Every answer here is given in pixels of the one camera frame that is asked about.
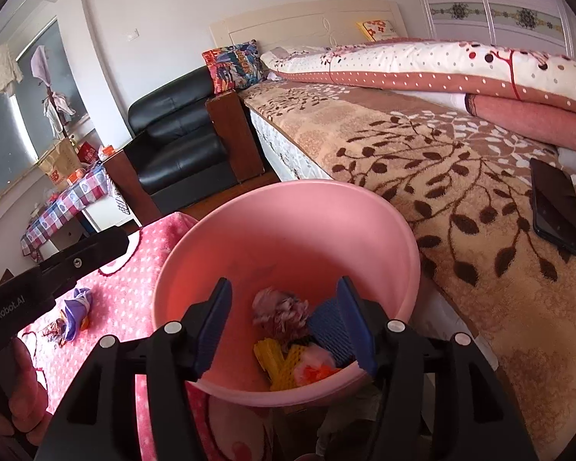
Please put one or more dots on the white mattress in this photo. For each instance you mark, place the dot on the white mattress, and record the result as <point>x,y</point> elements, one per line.
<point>278,144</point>

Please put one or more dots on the black leather armchair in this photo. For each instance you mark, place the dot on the black leather armchair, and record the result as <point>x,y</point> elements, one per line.
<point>182,139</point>

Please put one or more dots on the person's left hand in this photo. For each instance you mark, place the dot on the person's left hand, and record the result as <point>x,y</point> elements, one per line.
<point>26,403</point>

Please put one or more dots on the orange box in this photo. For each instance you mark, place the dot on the orange box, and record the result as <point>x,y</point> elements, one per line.
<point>106,152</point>

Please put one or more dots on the yellow floral pillow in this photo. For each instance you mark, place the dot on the yellow floral pillow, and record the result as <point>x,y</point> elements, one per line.
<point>379,28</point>

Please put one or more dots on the white wardrobe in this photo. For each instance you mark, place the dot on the white wardrobe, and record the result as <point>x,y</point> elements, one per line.
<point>494,5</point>

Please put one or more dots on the black smartphone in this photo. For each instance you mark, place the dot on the black smartphone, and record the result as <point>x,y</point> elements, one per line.
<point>557,206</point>

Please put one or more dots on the coat rack with clothes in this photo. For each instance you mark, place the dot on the coat rack with clothes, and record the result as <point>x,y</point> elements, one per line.
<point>53,91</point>

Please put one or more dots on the pink polka dot blanket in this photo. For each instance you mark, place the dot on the pink polka dot blanket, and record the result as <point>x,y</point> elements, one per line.
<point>120,307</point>

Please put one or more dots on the blue foam net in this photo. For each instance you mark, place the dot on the blue foam net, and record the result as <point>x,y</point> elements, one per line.
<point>326,326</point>

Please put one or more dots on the window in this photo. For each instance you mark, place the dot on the window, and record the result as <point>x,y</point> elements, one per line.
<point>14,125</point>

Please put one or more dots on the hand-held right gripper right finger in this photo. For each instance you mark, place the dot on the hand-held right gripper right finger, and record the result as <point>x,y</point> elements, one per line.
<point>355,326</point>

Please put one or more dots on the pink fluffy sock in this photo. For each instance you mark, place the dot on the pink fluffy sock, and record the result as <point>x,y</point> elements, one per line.
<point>278,314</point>

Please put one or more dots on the hanging white clothes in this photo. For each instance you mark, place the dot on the hanging white clothes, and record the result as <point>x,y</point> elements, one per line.
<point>0,72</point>

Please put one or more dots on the floral dotted quilt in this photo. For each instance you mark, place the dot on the floral dotted quilt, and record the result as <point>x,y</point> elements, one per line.
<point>437,62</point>

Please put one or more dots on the brown paper bag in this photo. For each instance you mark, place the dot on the brown paper bag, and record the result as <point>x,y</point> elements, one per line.
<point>60,161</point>

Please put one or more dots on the wall switch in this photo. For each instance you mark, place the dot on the wall switch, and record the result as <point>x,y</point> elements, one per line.
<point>132,35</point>

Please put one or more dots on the checked-cloth side table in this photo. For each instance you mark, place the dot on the checked-cloth side table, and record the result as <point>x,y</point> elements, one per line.
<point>62,206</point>

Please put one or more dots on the pink plastic bucket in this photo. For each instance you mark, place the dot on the pink plastic bucket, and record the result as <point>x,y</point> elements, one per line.
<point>278,230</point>

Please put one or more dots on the small clear purple wrapper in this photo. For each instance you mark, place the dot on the small clear purple wrapper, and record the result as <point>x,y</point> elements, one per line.
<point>55,331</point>

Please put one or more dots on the colourful printed cushion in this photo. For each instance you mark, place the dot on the colourful printed cushion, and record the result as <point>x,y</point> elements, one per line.
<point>235,65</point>

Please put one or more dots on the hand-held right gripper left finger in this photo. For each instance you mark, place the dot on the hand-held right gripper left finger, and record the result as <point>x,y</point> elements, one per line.
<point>213,331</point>

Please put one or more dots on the cream headboard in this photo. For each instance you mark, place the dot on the cream headboard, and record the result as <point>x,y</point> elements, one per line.
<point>307,24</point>

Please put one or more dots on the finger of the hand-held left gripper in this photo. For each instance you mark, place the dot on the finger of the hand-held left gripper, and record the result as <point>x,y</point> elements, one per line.
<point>86,254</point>

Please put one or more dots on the brown leaf bed blanket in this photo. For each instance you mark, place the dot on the brown leaf bed blanket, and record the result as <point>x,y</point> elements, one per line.
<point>413,153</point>

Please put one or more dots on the clear red label snack wrapper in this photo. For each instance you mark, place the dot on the clear red label snack wrapper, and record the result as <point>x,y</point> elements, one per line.
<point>312,369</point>

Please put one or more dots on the yellow foam net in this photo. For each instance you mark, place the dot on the yellow foam net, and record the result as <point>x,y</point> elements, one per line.
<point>273,362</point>

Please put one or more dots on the red bag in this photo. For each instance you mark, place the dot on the red bag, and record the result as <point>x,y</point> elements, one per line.
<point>87,152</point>

